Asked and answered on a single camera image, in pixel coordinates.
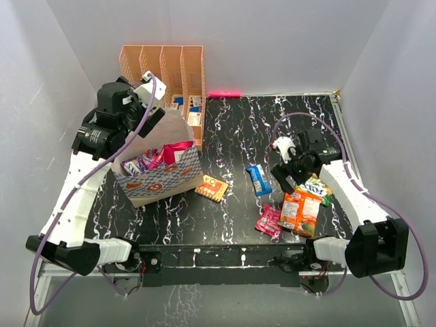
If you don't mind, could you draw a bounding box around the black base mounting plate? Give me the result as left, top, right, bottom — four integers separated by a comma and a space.
106, 244, 341, 292

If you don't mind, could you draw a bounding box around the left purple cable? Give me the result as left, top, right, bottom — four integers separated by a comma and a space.
29, 73, 157, 316

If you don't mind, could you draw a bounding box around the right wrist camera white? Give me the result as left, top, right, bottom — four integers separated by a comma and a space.
271, 136, 297, 163

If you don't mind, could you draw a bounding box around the red white box right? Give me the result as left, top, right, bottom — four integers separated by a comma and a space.
191, 95, 202, 107

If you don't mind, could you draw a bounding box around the magenta silver snack bag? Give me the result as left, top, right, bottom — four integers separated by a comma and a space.
158, 141, 193, 167

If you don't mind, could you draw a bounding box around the pink marker strip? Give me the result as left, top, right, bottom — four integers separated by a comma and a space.
208, 92, 242, 98

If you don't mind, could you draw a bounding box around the white checkered paper bag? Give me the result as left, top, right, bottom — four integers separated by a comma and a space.
111, 109, 204, 208

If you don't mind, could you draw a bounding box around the blue wafer bar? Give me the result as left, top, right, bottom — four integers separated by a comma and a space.
246, 164, 273, 197

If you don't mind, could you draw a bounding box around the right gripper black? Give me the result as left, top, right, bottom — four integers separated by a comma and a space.
271, 145, 314, 195

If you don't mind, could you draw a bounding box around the orange Fox's candy bag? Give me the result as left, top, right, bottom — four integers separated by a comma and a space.
278, 189, 323, 237

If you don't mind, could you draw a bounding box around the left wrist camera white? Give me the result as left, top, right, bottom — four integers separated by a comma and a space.
134, 71, 166, 108

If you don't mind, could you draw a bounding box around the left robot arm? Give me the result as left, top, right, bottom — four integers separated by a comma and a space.
25, 72, 166, 276

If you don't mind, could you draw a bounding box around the pink candy pack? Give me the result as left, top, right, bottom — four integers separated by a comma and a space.
255, 204, 281, 239

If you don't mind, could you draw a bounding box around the orange cracker pack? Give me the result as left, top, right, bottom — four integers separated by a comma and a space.
194, 174, 228, 202

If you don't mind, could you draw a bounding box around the white card with red logo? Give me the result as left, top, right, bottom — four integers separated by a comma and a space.
187, 112, 202, 127

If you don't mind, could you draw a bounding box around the orange plastic file organizer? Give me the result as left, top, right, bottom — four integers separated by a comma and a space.
119, 45, 206, 151

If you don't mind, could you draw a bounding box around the green Fox's candy bag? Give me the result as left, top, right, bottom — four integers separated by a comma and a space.
296, 174, 332, 207

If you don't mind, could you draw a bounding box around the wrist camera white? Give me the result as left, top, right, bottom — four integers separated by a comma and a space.
271, 136, 297, 163
134, 71, 166, 108

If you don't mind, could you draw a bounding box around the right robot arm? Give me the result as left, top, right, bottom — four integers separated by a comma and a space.
271, 129, 409, 278

